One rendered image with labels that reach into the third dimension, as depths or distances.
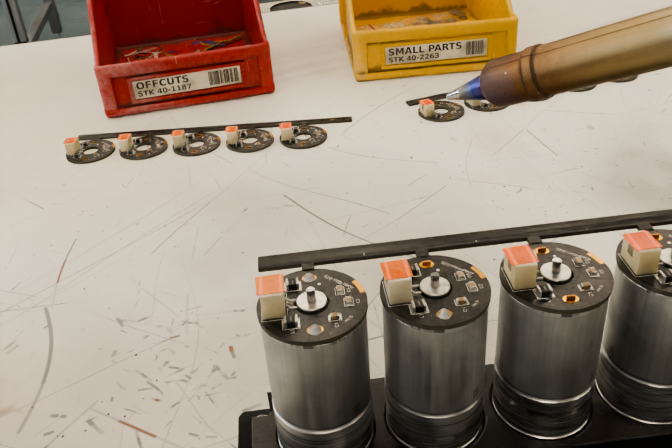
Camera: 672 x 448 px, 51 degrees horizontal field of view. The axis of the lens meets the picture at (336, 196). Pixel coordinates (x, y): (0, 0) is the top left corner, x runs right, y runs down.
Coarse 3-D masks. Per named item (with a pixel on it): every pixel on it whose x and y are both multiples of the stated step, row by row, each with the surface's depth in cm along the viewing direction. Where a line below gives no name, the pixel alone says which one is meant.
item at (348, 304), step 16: (304, 272) 17; (320, 272) 17; (336, 272) 17; (288, 288) 16; (304, 288) 16; (320, 288) 16; (336, 288) 16; (352, 288) 16; (288, 304) 16; (336, 304) 16; (352, 304) 16; (272, 320) 15; (288, 320) 15; (304, 320) 15; (320, 320) 15; (336, 320) 15; (352, 320) 15; (272, 336) 15; (288, 336) 15; (304, 336) 15; (320, 336) 15; (336, 336) 15
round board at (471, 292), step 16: (432, 256) 17; (448, 256) 17; (416, 272) 16; (448, 272) 16; (464, 272) 16; (480, 272) 16; (384, 288) 16; (416, 288) 16; (464, 288) 16; (480, 288) 16; (384, 304) 16; (400, 304) 16; (416, 304) 15; (432, 304) 15; (448, 304) 15; (464, 304) 15; (480, 304) 15; (400, 320) 15; (416, 320) 15; (432, 320) 15; (448, 320) 15; (464, 320) 15
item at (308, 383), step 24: (312, 312) 15; (264, 336) 16; (360, 336) 16; (288, 360) 15; (312, 360) 15; (336, 360) 15; (360, 360) 16; (288, 384) 16; (312, 384) 15; (336, 384) 16; (360, 384) 16; (288, 408) 16; (312, 408) 16; (336, 408) 16; (360, 408) 16; (288, 432) 17; (312, 432) 16; (336, 432) 16; (360, 432) 17
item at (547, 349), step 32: (512, 320) 16; (544, 320) 15; (576, 320) 15; (512, 352) 16; (544, 352) 16; (576, 352) 16; (512, 384) 17; (544, 384) 16; (576, 384) 16; (512, 416) 17; (544, 416) 17; (576, 416) 17
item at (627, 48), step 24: (624, 24) 10; (648, 24) 9; (528, 48) 11; (552, 48) 10; (576, 48) 10; (600, 48) 10; (624, 48) 10; (648, 48) 9; (504, 72) 11; (528, 72) 11; (552, 72) 10; (576, 72) 10; (600, 72) 10; (624, 72) 10; (648, 72) 10; (504, 96) 11; (528, 96) 11; (552, 96) 11
